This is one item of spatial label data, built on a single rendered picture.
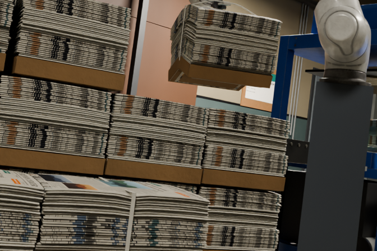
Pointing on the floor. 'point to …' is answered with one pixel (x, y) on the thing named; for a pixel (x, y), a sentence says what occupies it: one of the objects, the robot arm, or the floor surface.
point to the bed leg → (280, 208)
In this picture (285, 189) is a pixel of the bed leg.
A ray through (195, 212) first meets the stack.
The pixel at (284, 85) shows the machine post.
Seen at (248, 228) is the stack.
